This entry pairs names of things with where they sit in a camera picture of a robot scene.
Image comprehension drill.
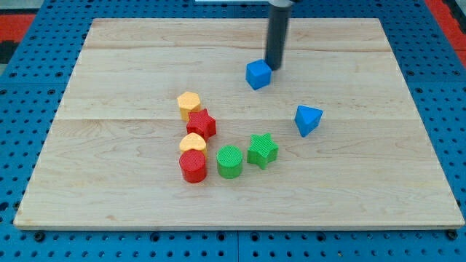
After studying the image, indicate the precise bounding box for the blue cube block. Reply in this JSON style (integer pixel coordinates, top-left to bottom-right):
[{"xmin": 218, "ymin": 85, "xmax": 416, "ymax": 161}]
[{"xmin": 245, "ymin": 59, "xmax": 272, "ymax": 90}]

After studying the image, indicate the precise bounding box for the yellow hexagon block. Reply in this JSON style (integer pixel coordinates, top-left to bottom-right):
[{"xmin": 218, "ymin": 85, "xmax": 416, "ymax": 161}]
[{"xmin": 177, "ymin": 92, "xmax": 202, "ymax": 122}]

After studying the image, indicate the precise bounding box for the green cylinder block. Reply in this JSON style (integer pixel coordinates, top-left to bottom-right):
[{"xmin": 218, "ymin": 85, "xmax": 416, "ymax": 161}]
[{"xmin": 216, "ymin": 145, "xmax": 243, "ymax": 179}]

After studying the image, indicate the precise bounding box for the red star block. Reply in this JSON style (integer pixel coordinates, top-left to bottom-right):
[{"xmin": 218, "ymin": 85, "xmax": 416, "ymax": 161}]
[{"xmin": 186, "ymin": 108, "xmax": 216, "ymax": 141}]

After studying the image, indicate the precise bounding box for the green star block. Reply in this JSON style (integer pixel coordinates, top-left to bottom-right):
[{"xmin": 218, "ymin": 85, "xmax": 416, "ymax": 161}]
[{"xmin": 247, "ymin": 133, "xmax": 279, "ymax": 170}]

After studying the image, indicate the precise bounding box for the yellow heart block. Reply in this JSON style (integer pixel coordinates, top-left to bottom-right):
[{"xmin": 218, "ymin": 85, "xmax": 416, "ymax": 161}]
[{"xmin": 179, "ymin": 132, "xmax": 208, "ymax": 157}]

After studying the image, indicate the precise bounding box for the red cylinder block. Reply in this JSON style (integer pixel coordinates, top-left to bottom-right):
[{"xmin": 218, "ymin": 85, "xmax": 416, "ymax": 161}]
[{"xmin": 178, "ymin": 149, "xmax": 207, "ymax": 183}]

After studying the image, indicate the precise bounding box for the blue triangle block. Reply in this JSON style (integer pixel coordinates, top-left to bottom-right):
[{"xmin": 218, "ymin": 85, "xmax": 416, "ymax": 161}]
[{"xmin": 294, "ymin": 105, "xmax": 323, "ymax": 138}]

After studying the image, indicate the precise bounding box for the light wooden board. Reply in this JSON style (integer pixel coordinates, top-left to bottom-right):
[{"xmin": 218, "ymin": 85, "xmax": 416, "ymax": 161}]
[{"xmin": 14, "ymin": 18, "xmax": 465, "ymax": 231}]

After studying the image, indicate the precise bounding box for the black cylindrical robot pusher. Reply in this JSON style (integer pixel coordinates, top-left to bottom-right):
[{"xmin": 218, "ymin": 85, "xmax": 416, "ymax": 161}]
[{"xmin": 264, "ymin": 0, "xmax": 294, "ymax": 71}]

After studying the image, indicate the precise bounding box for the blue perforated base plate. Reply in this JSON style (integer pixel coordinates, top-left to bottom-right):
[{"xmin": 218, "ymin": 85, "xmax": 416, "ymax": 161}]
[{"xmin": 1, "ymin": 0, "xmax": 465, "ymax": 261}]

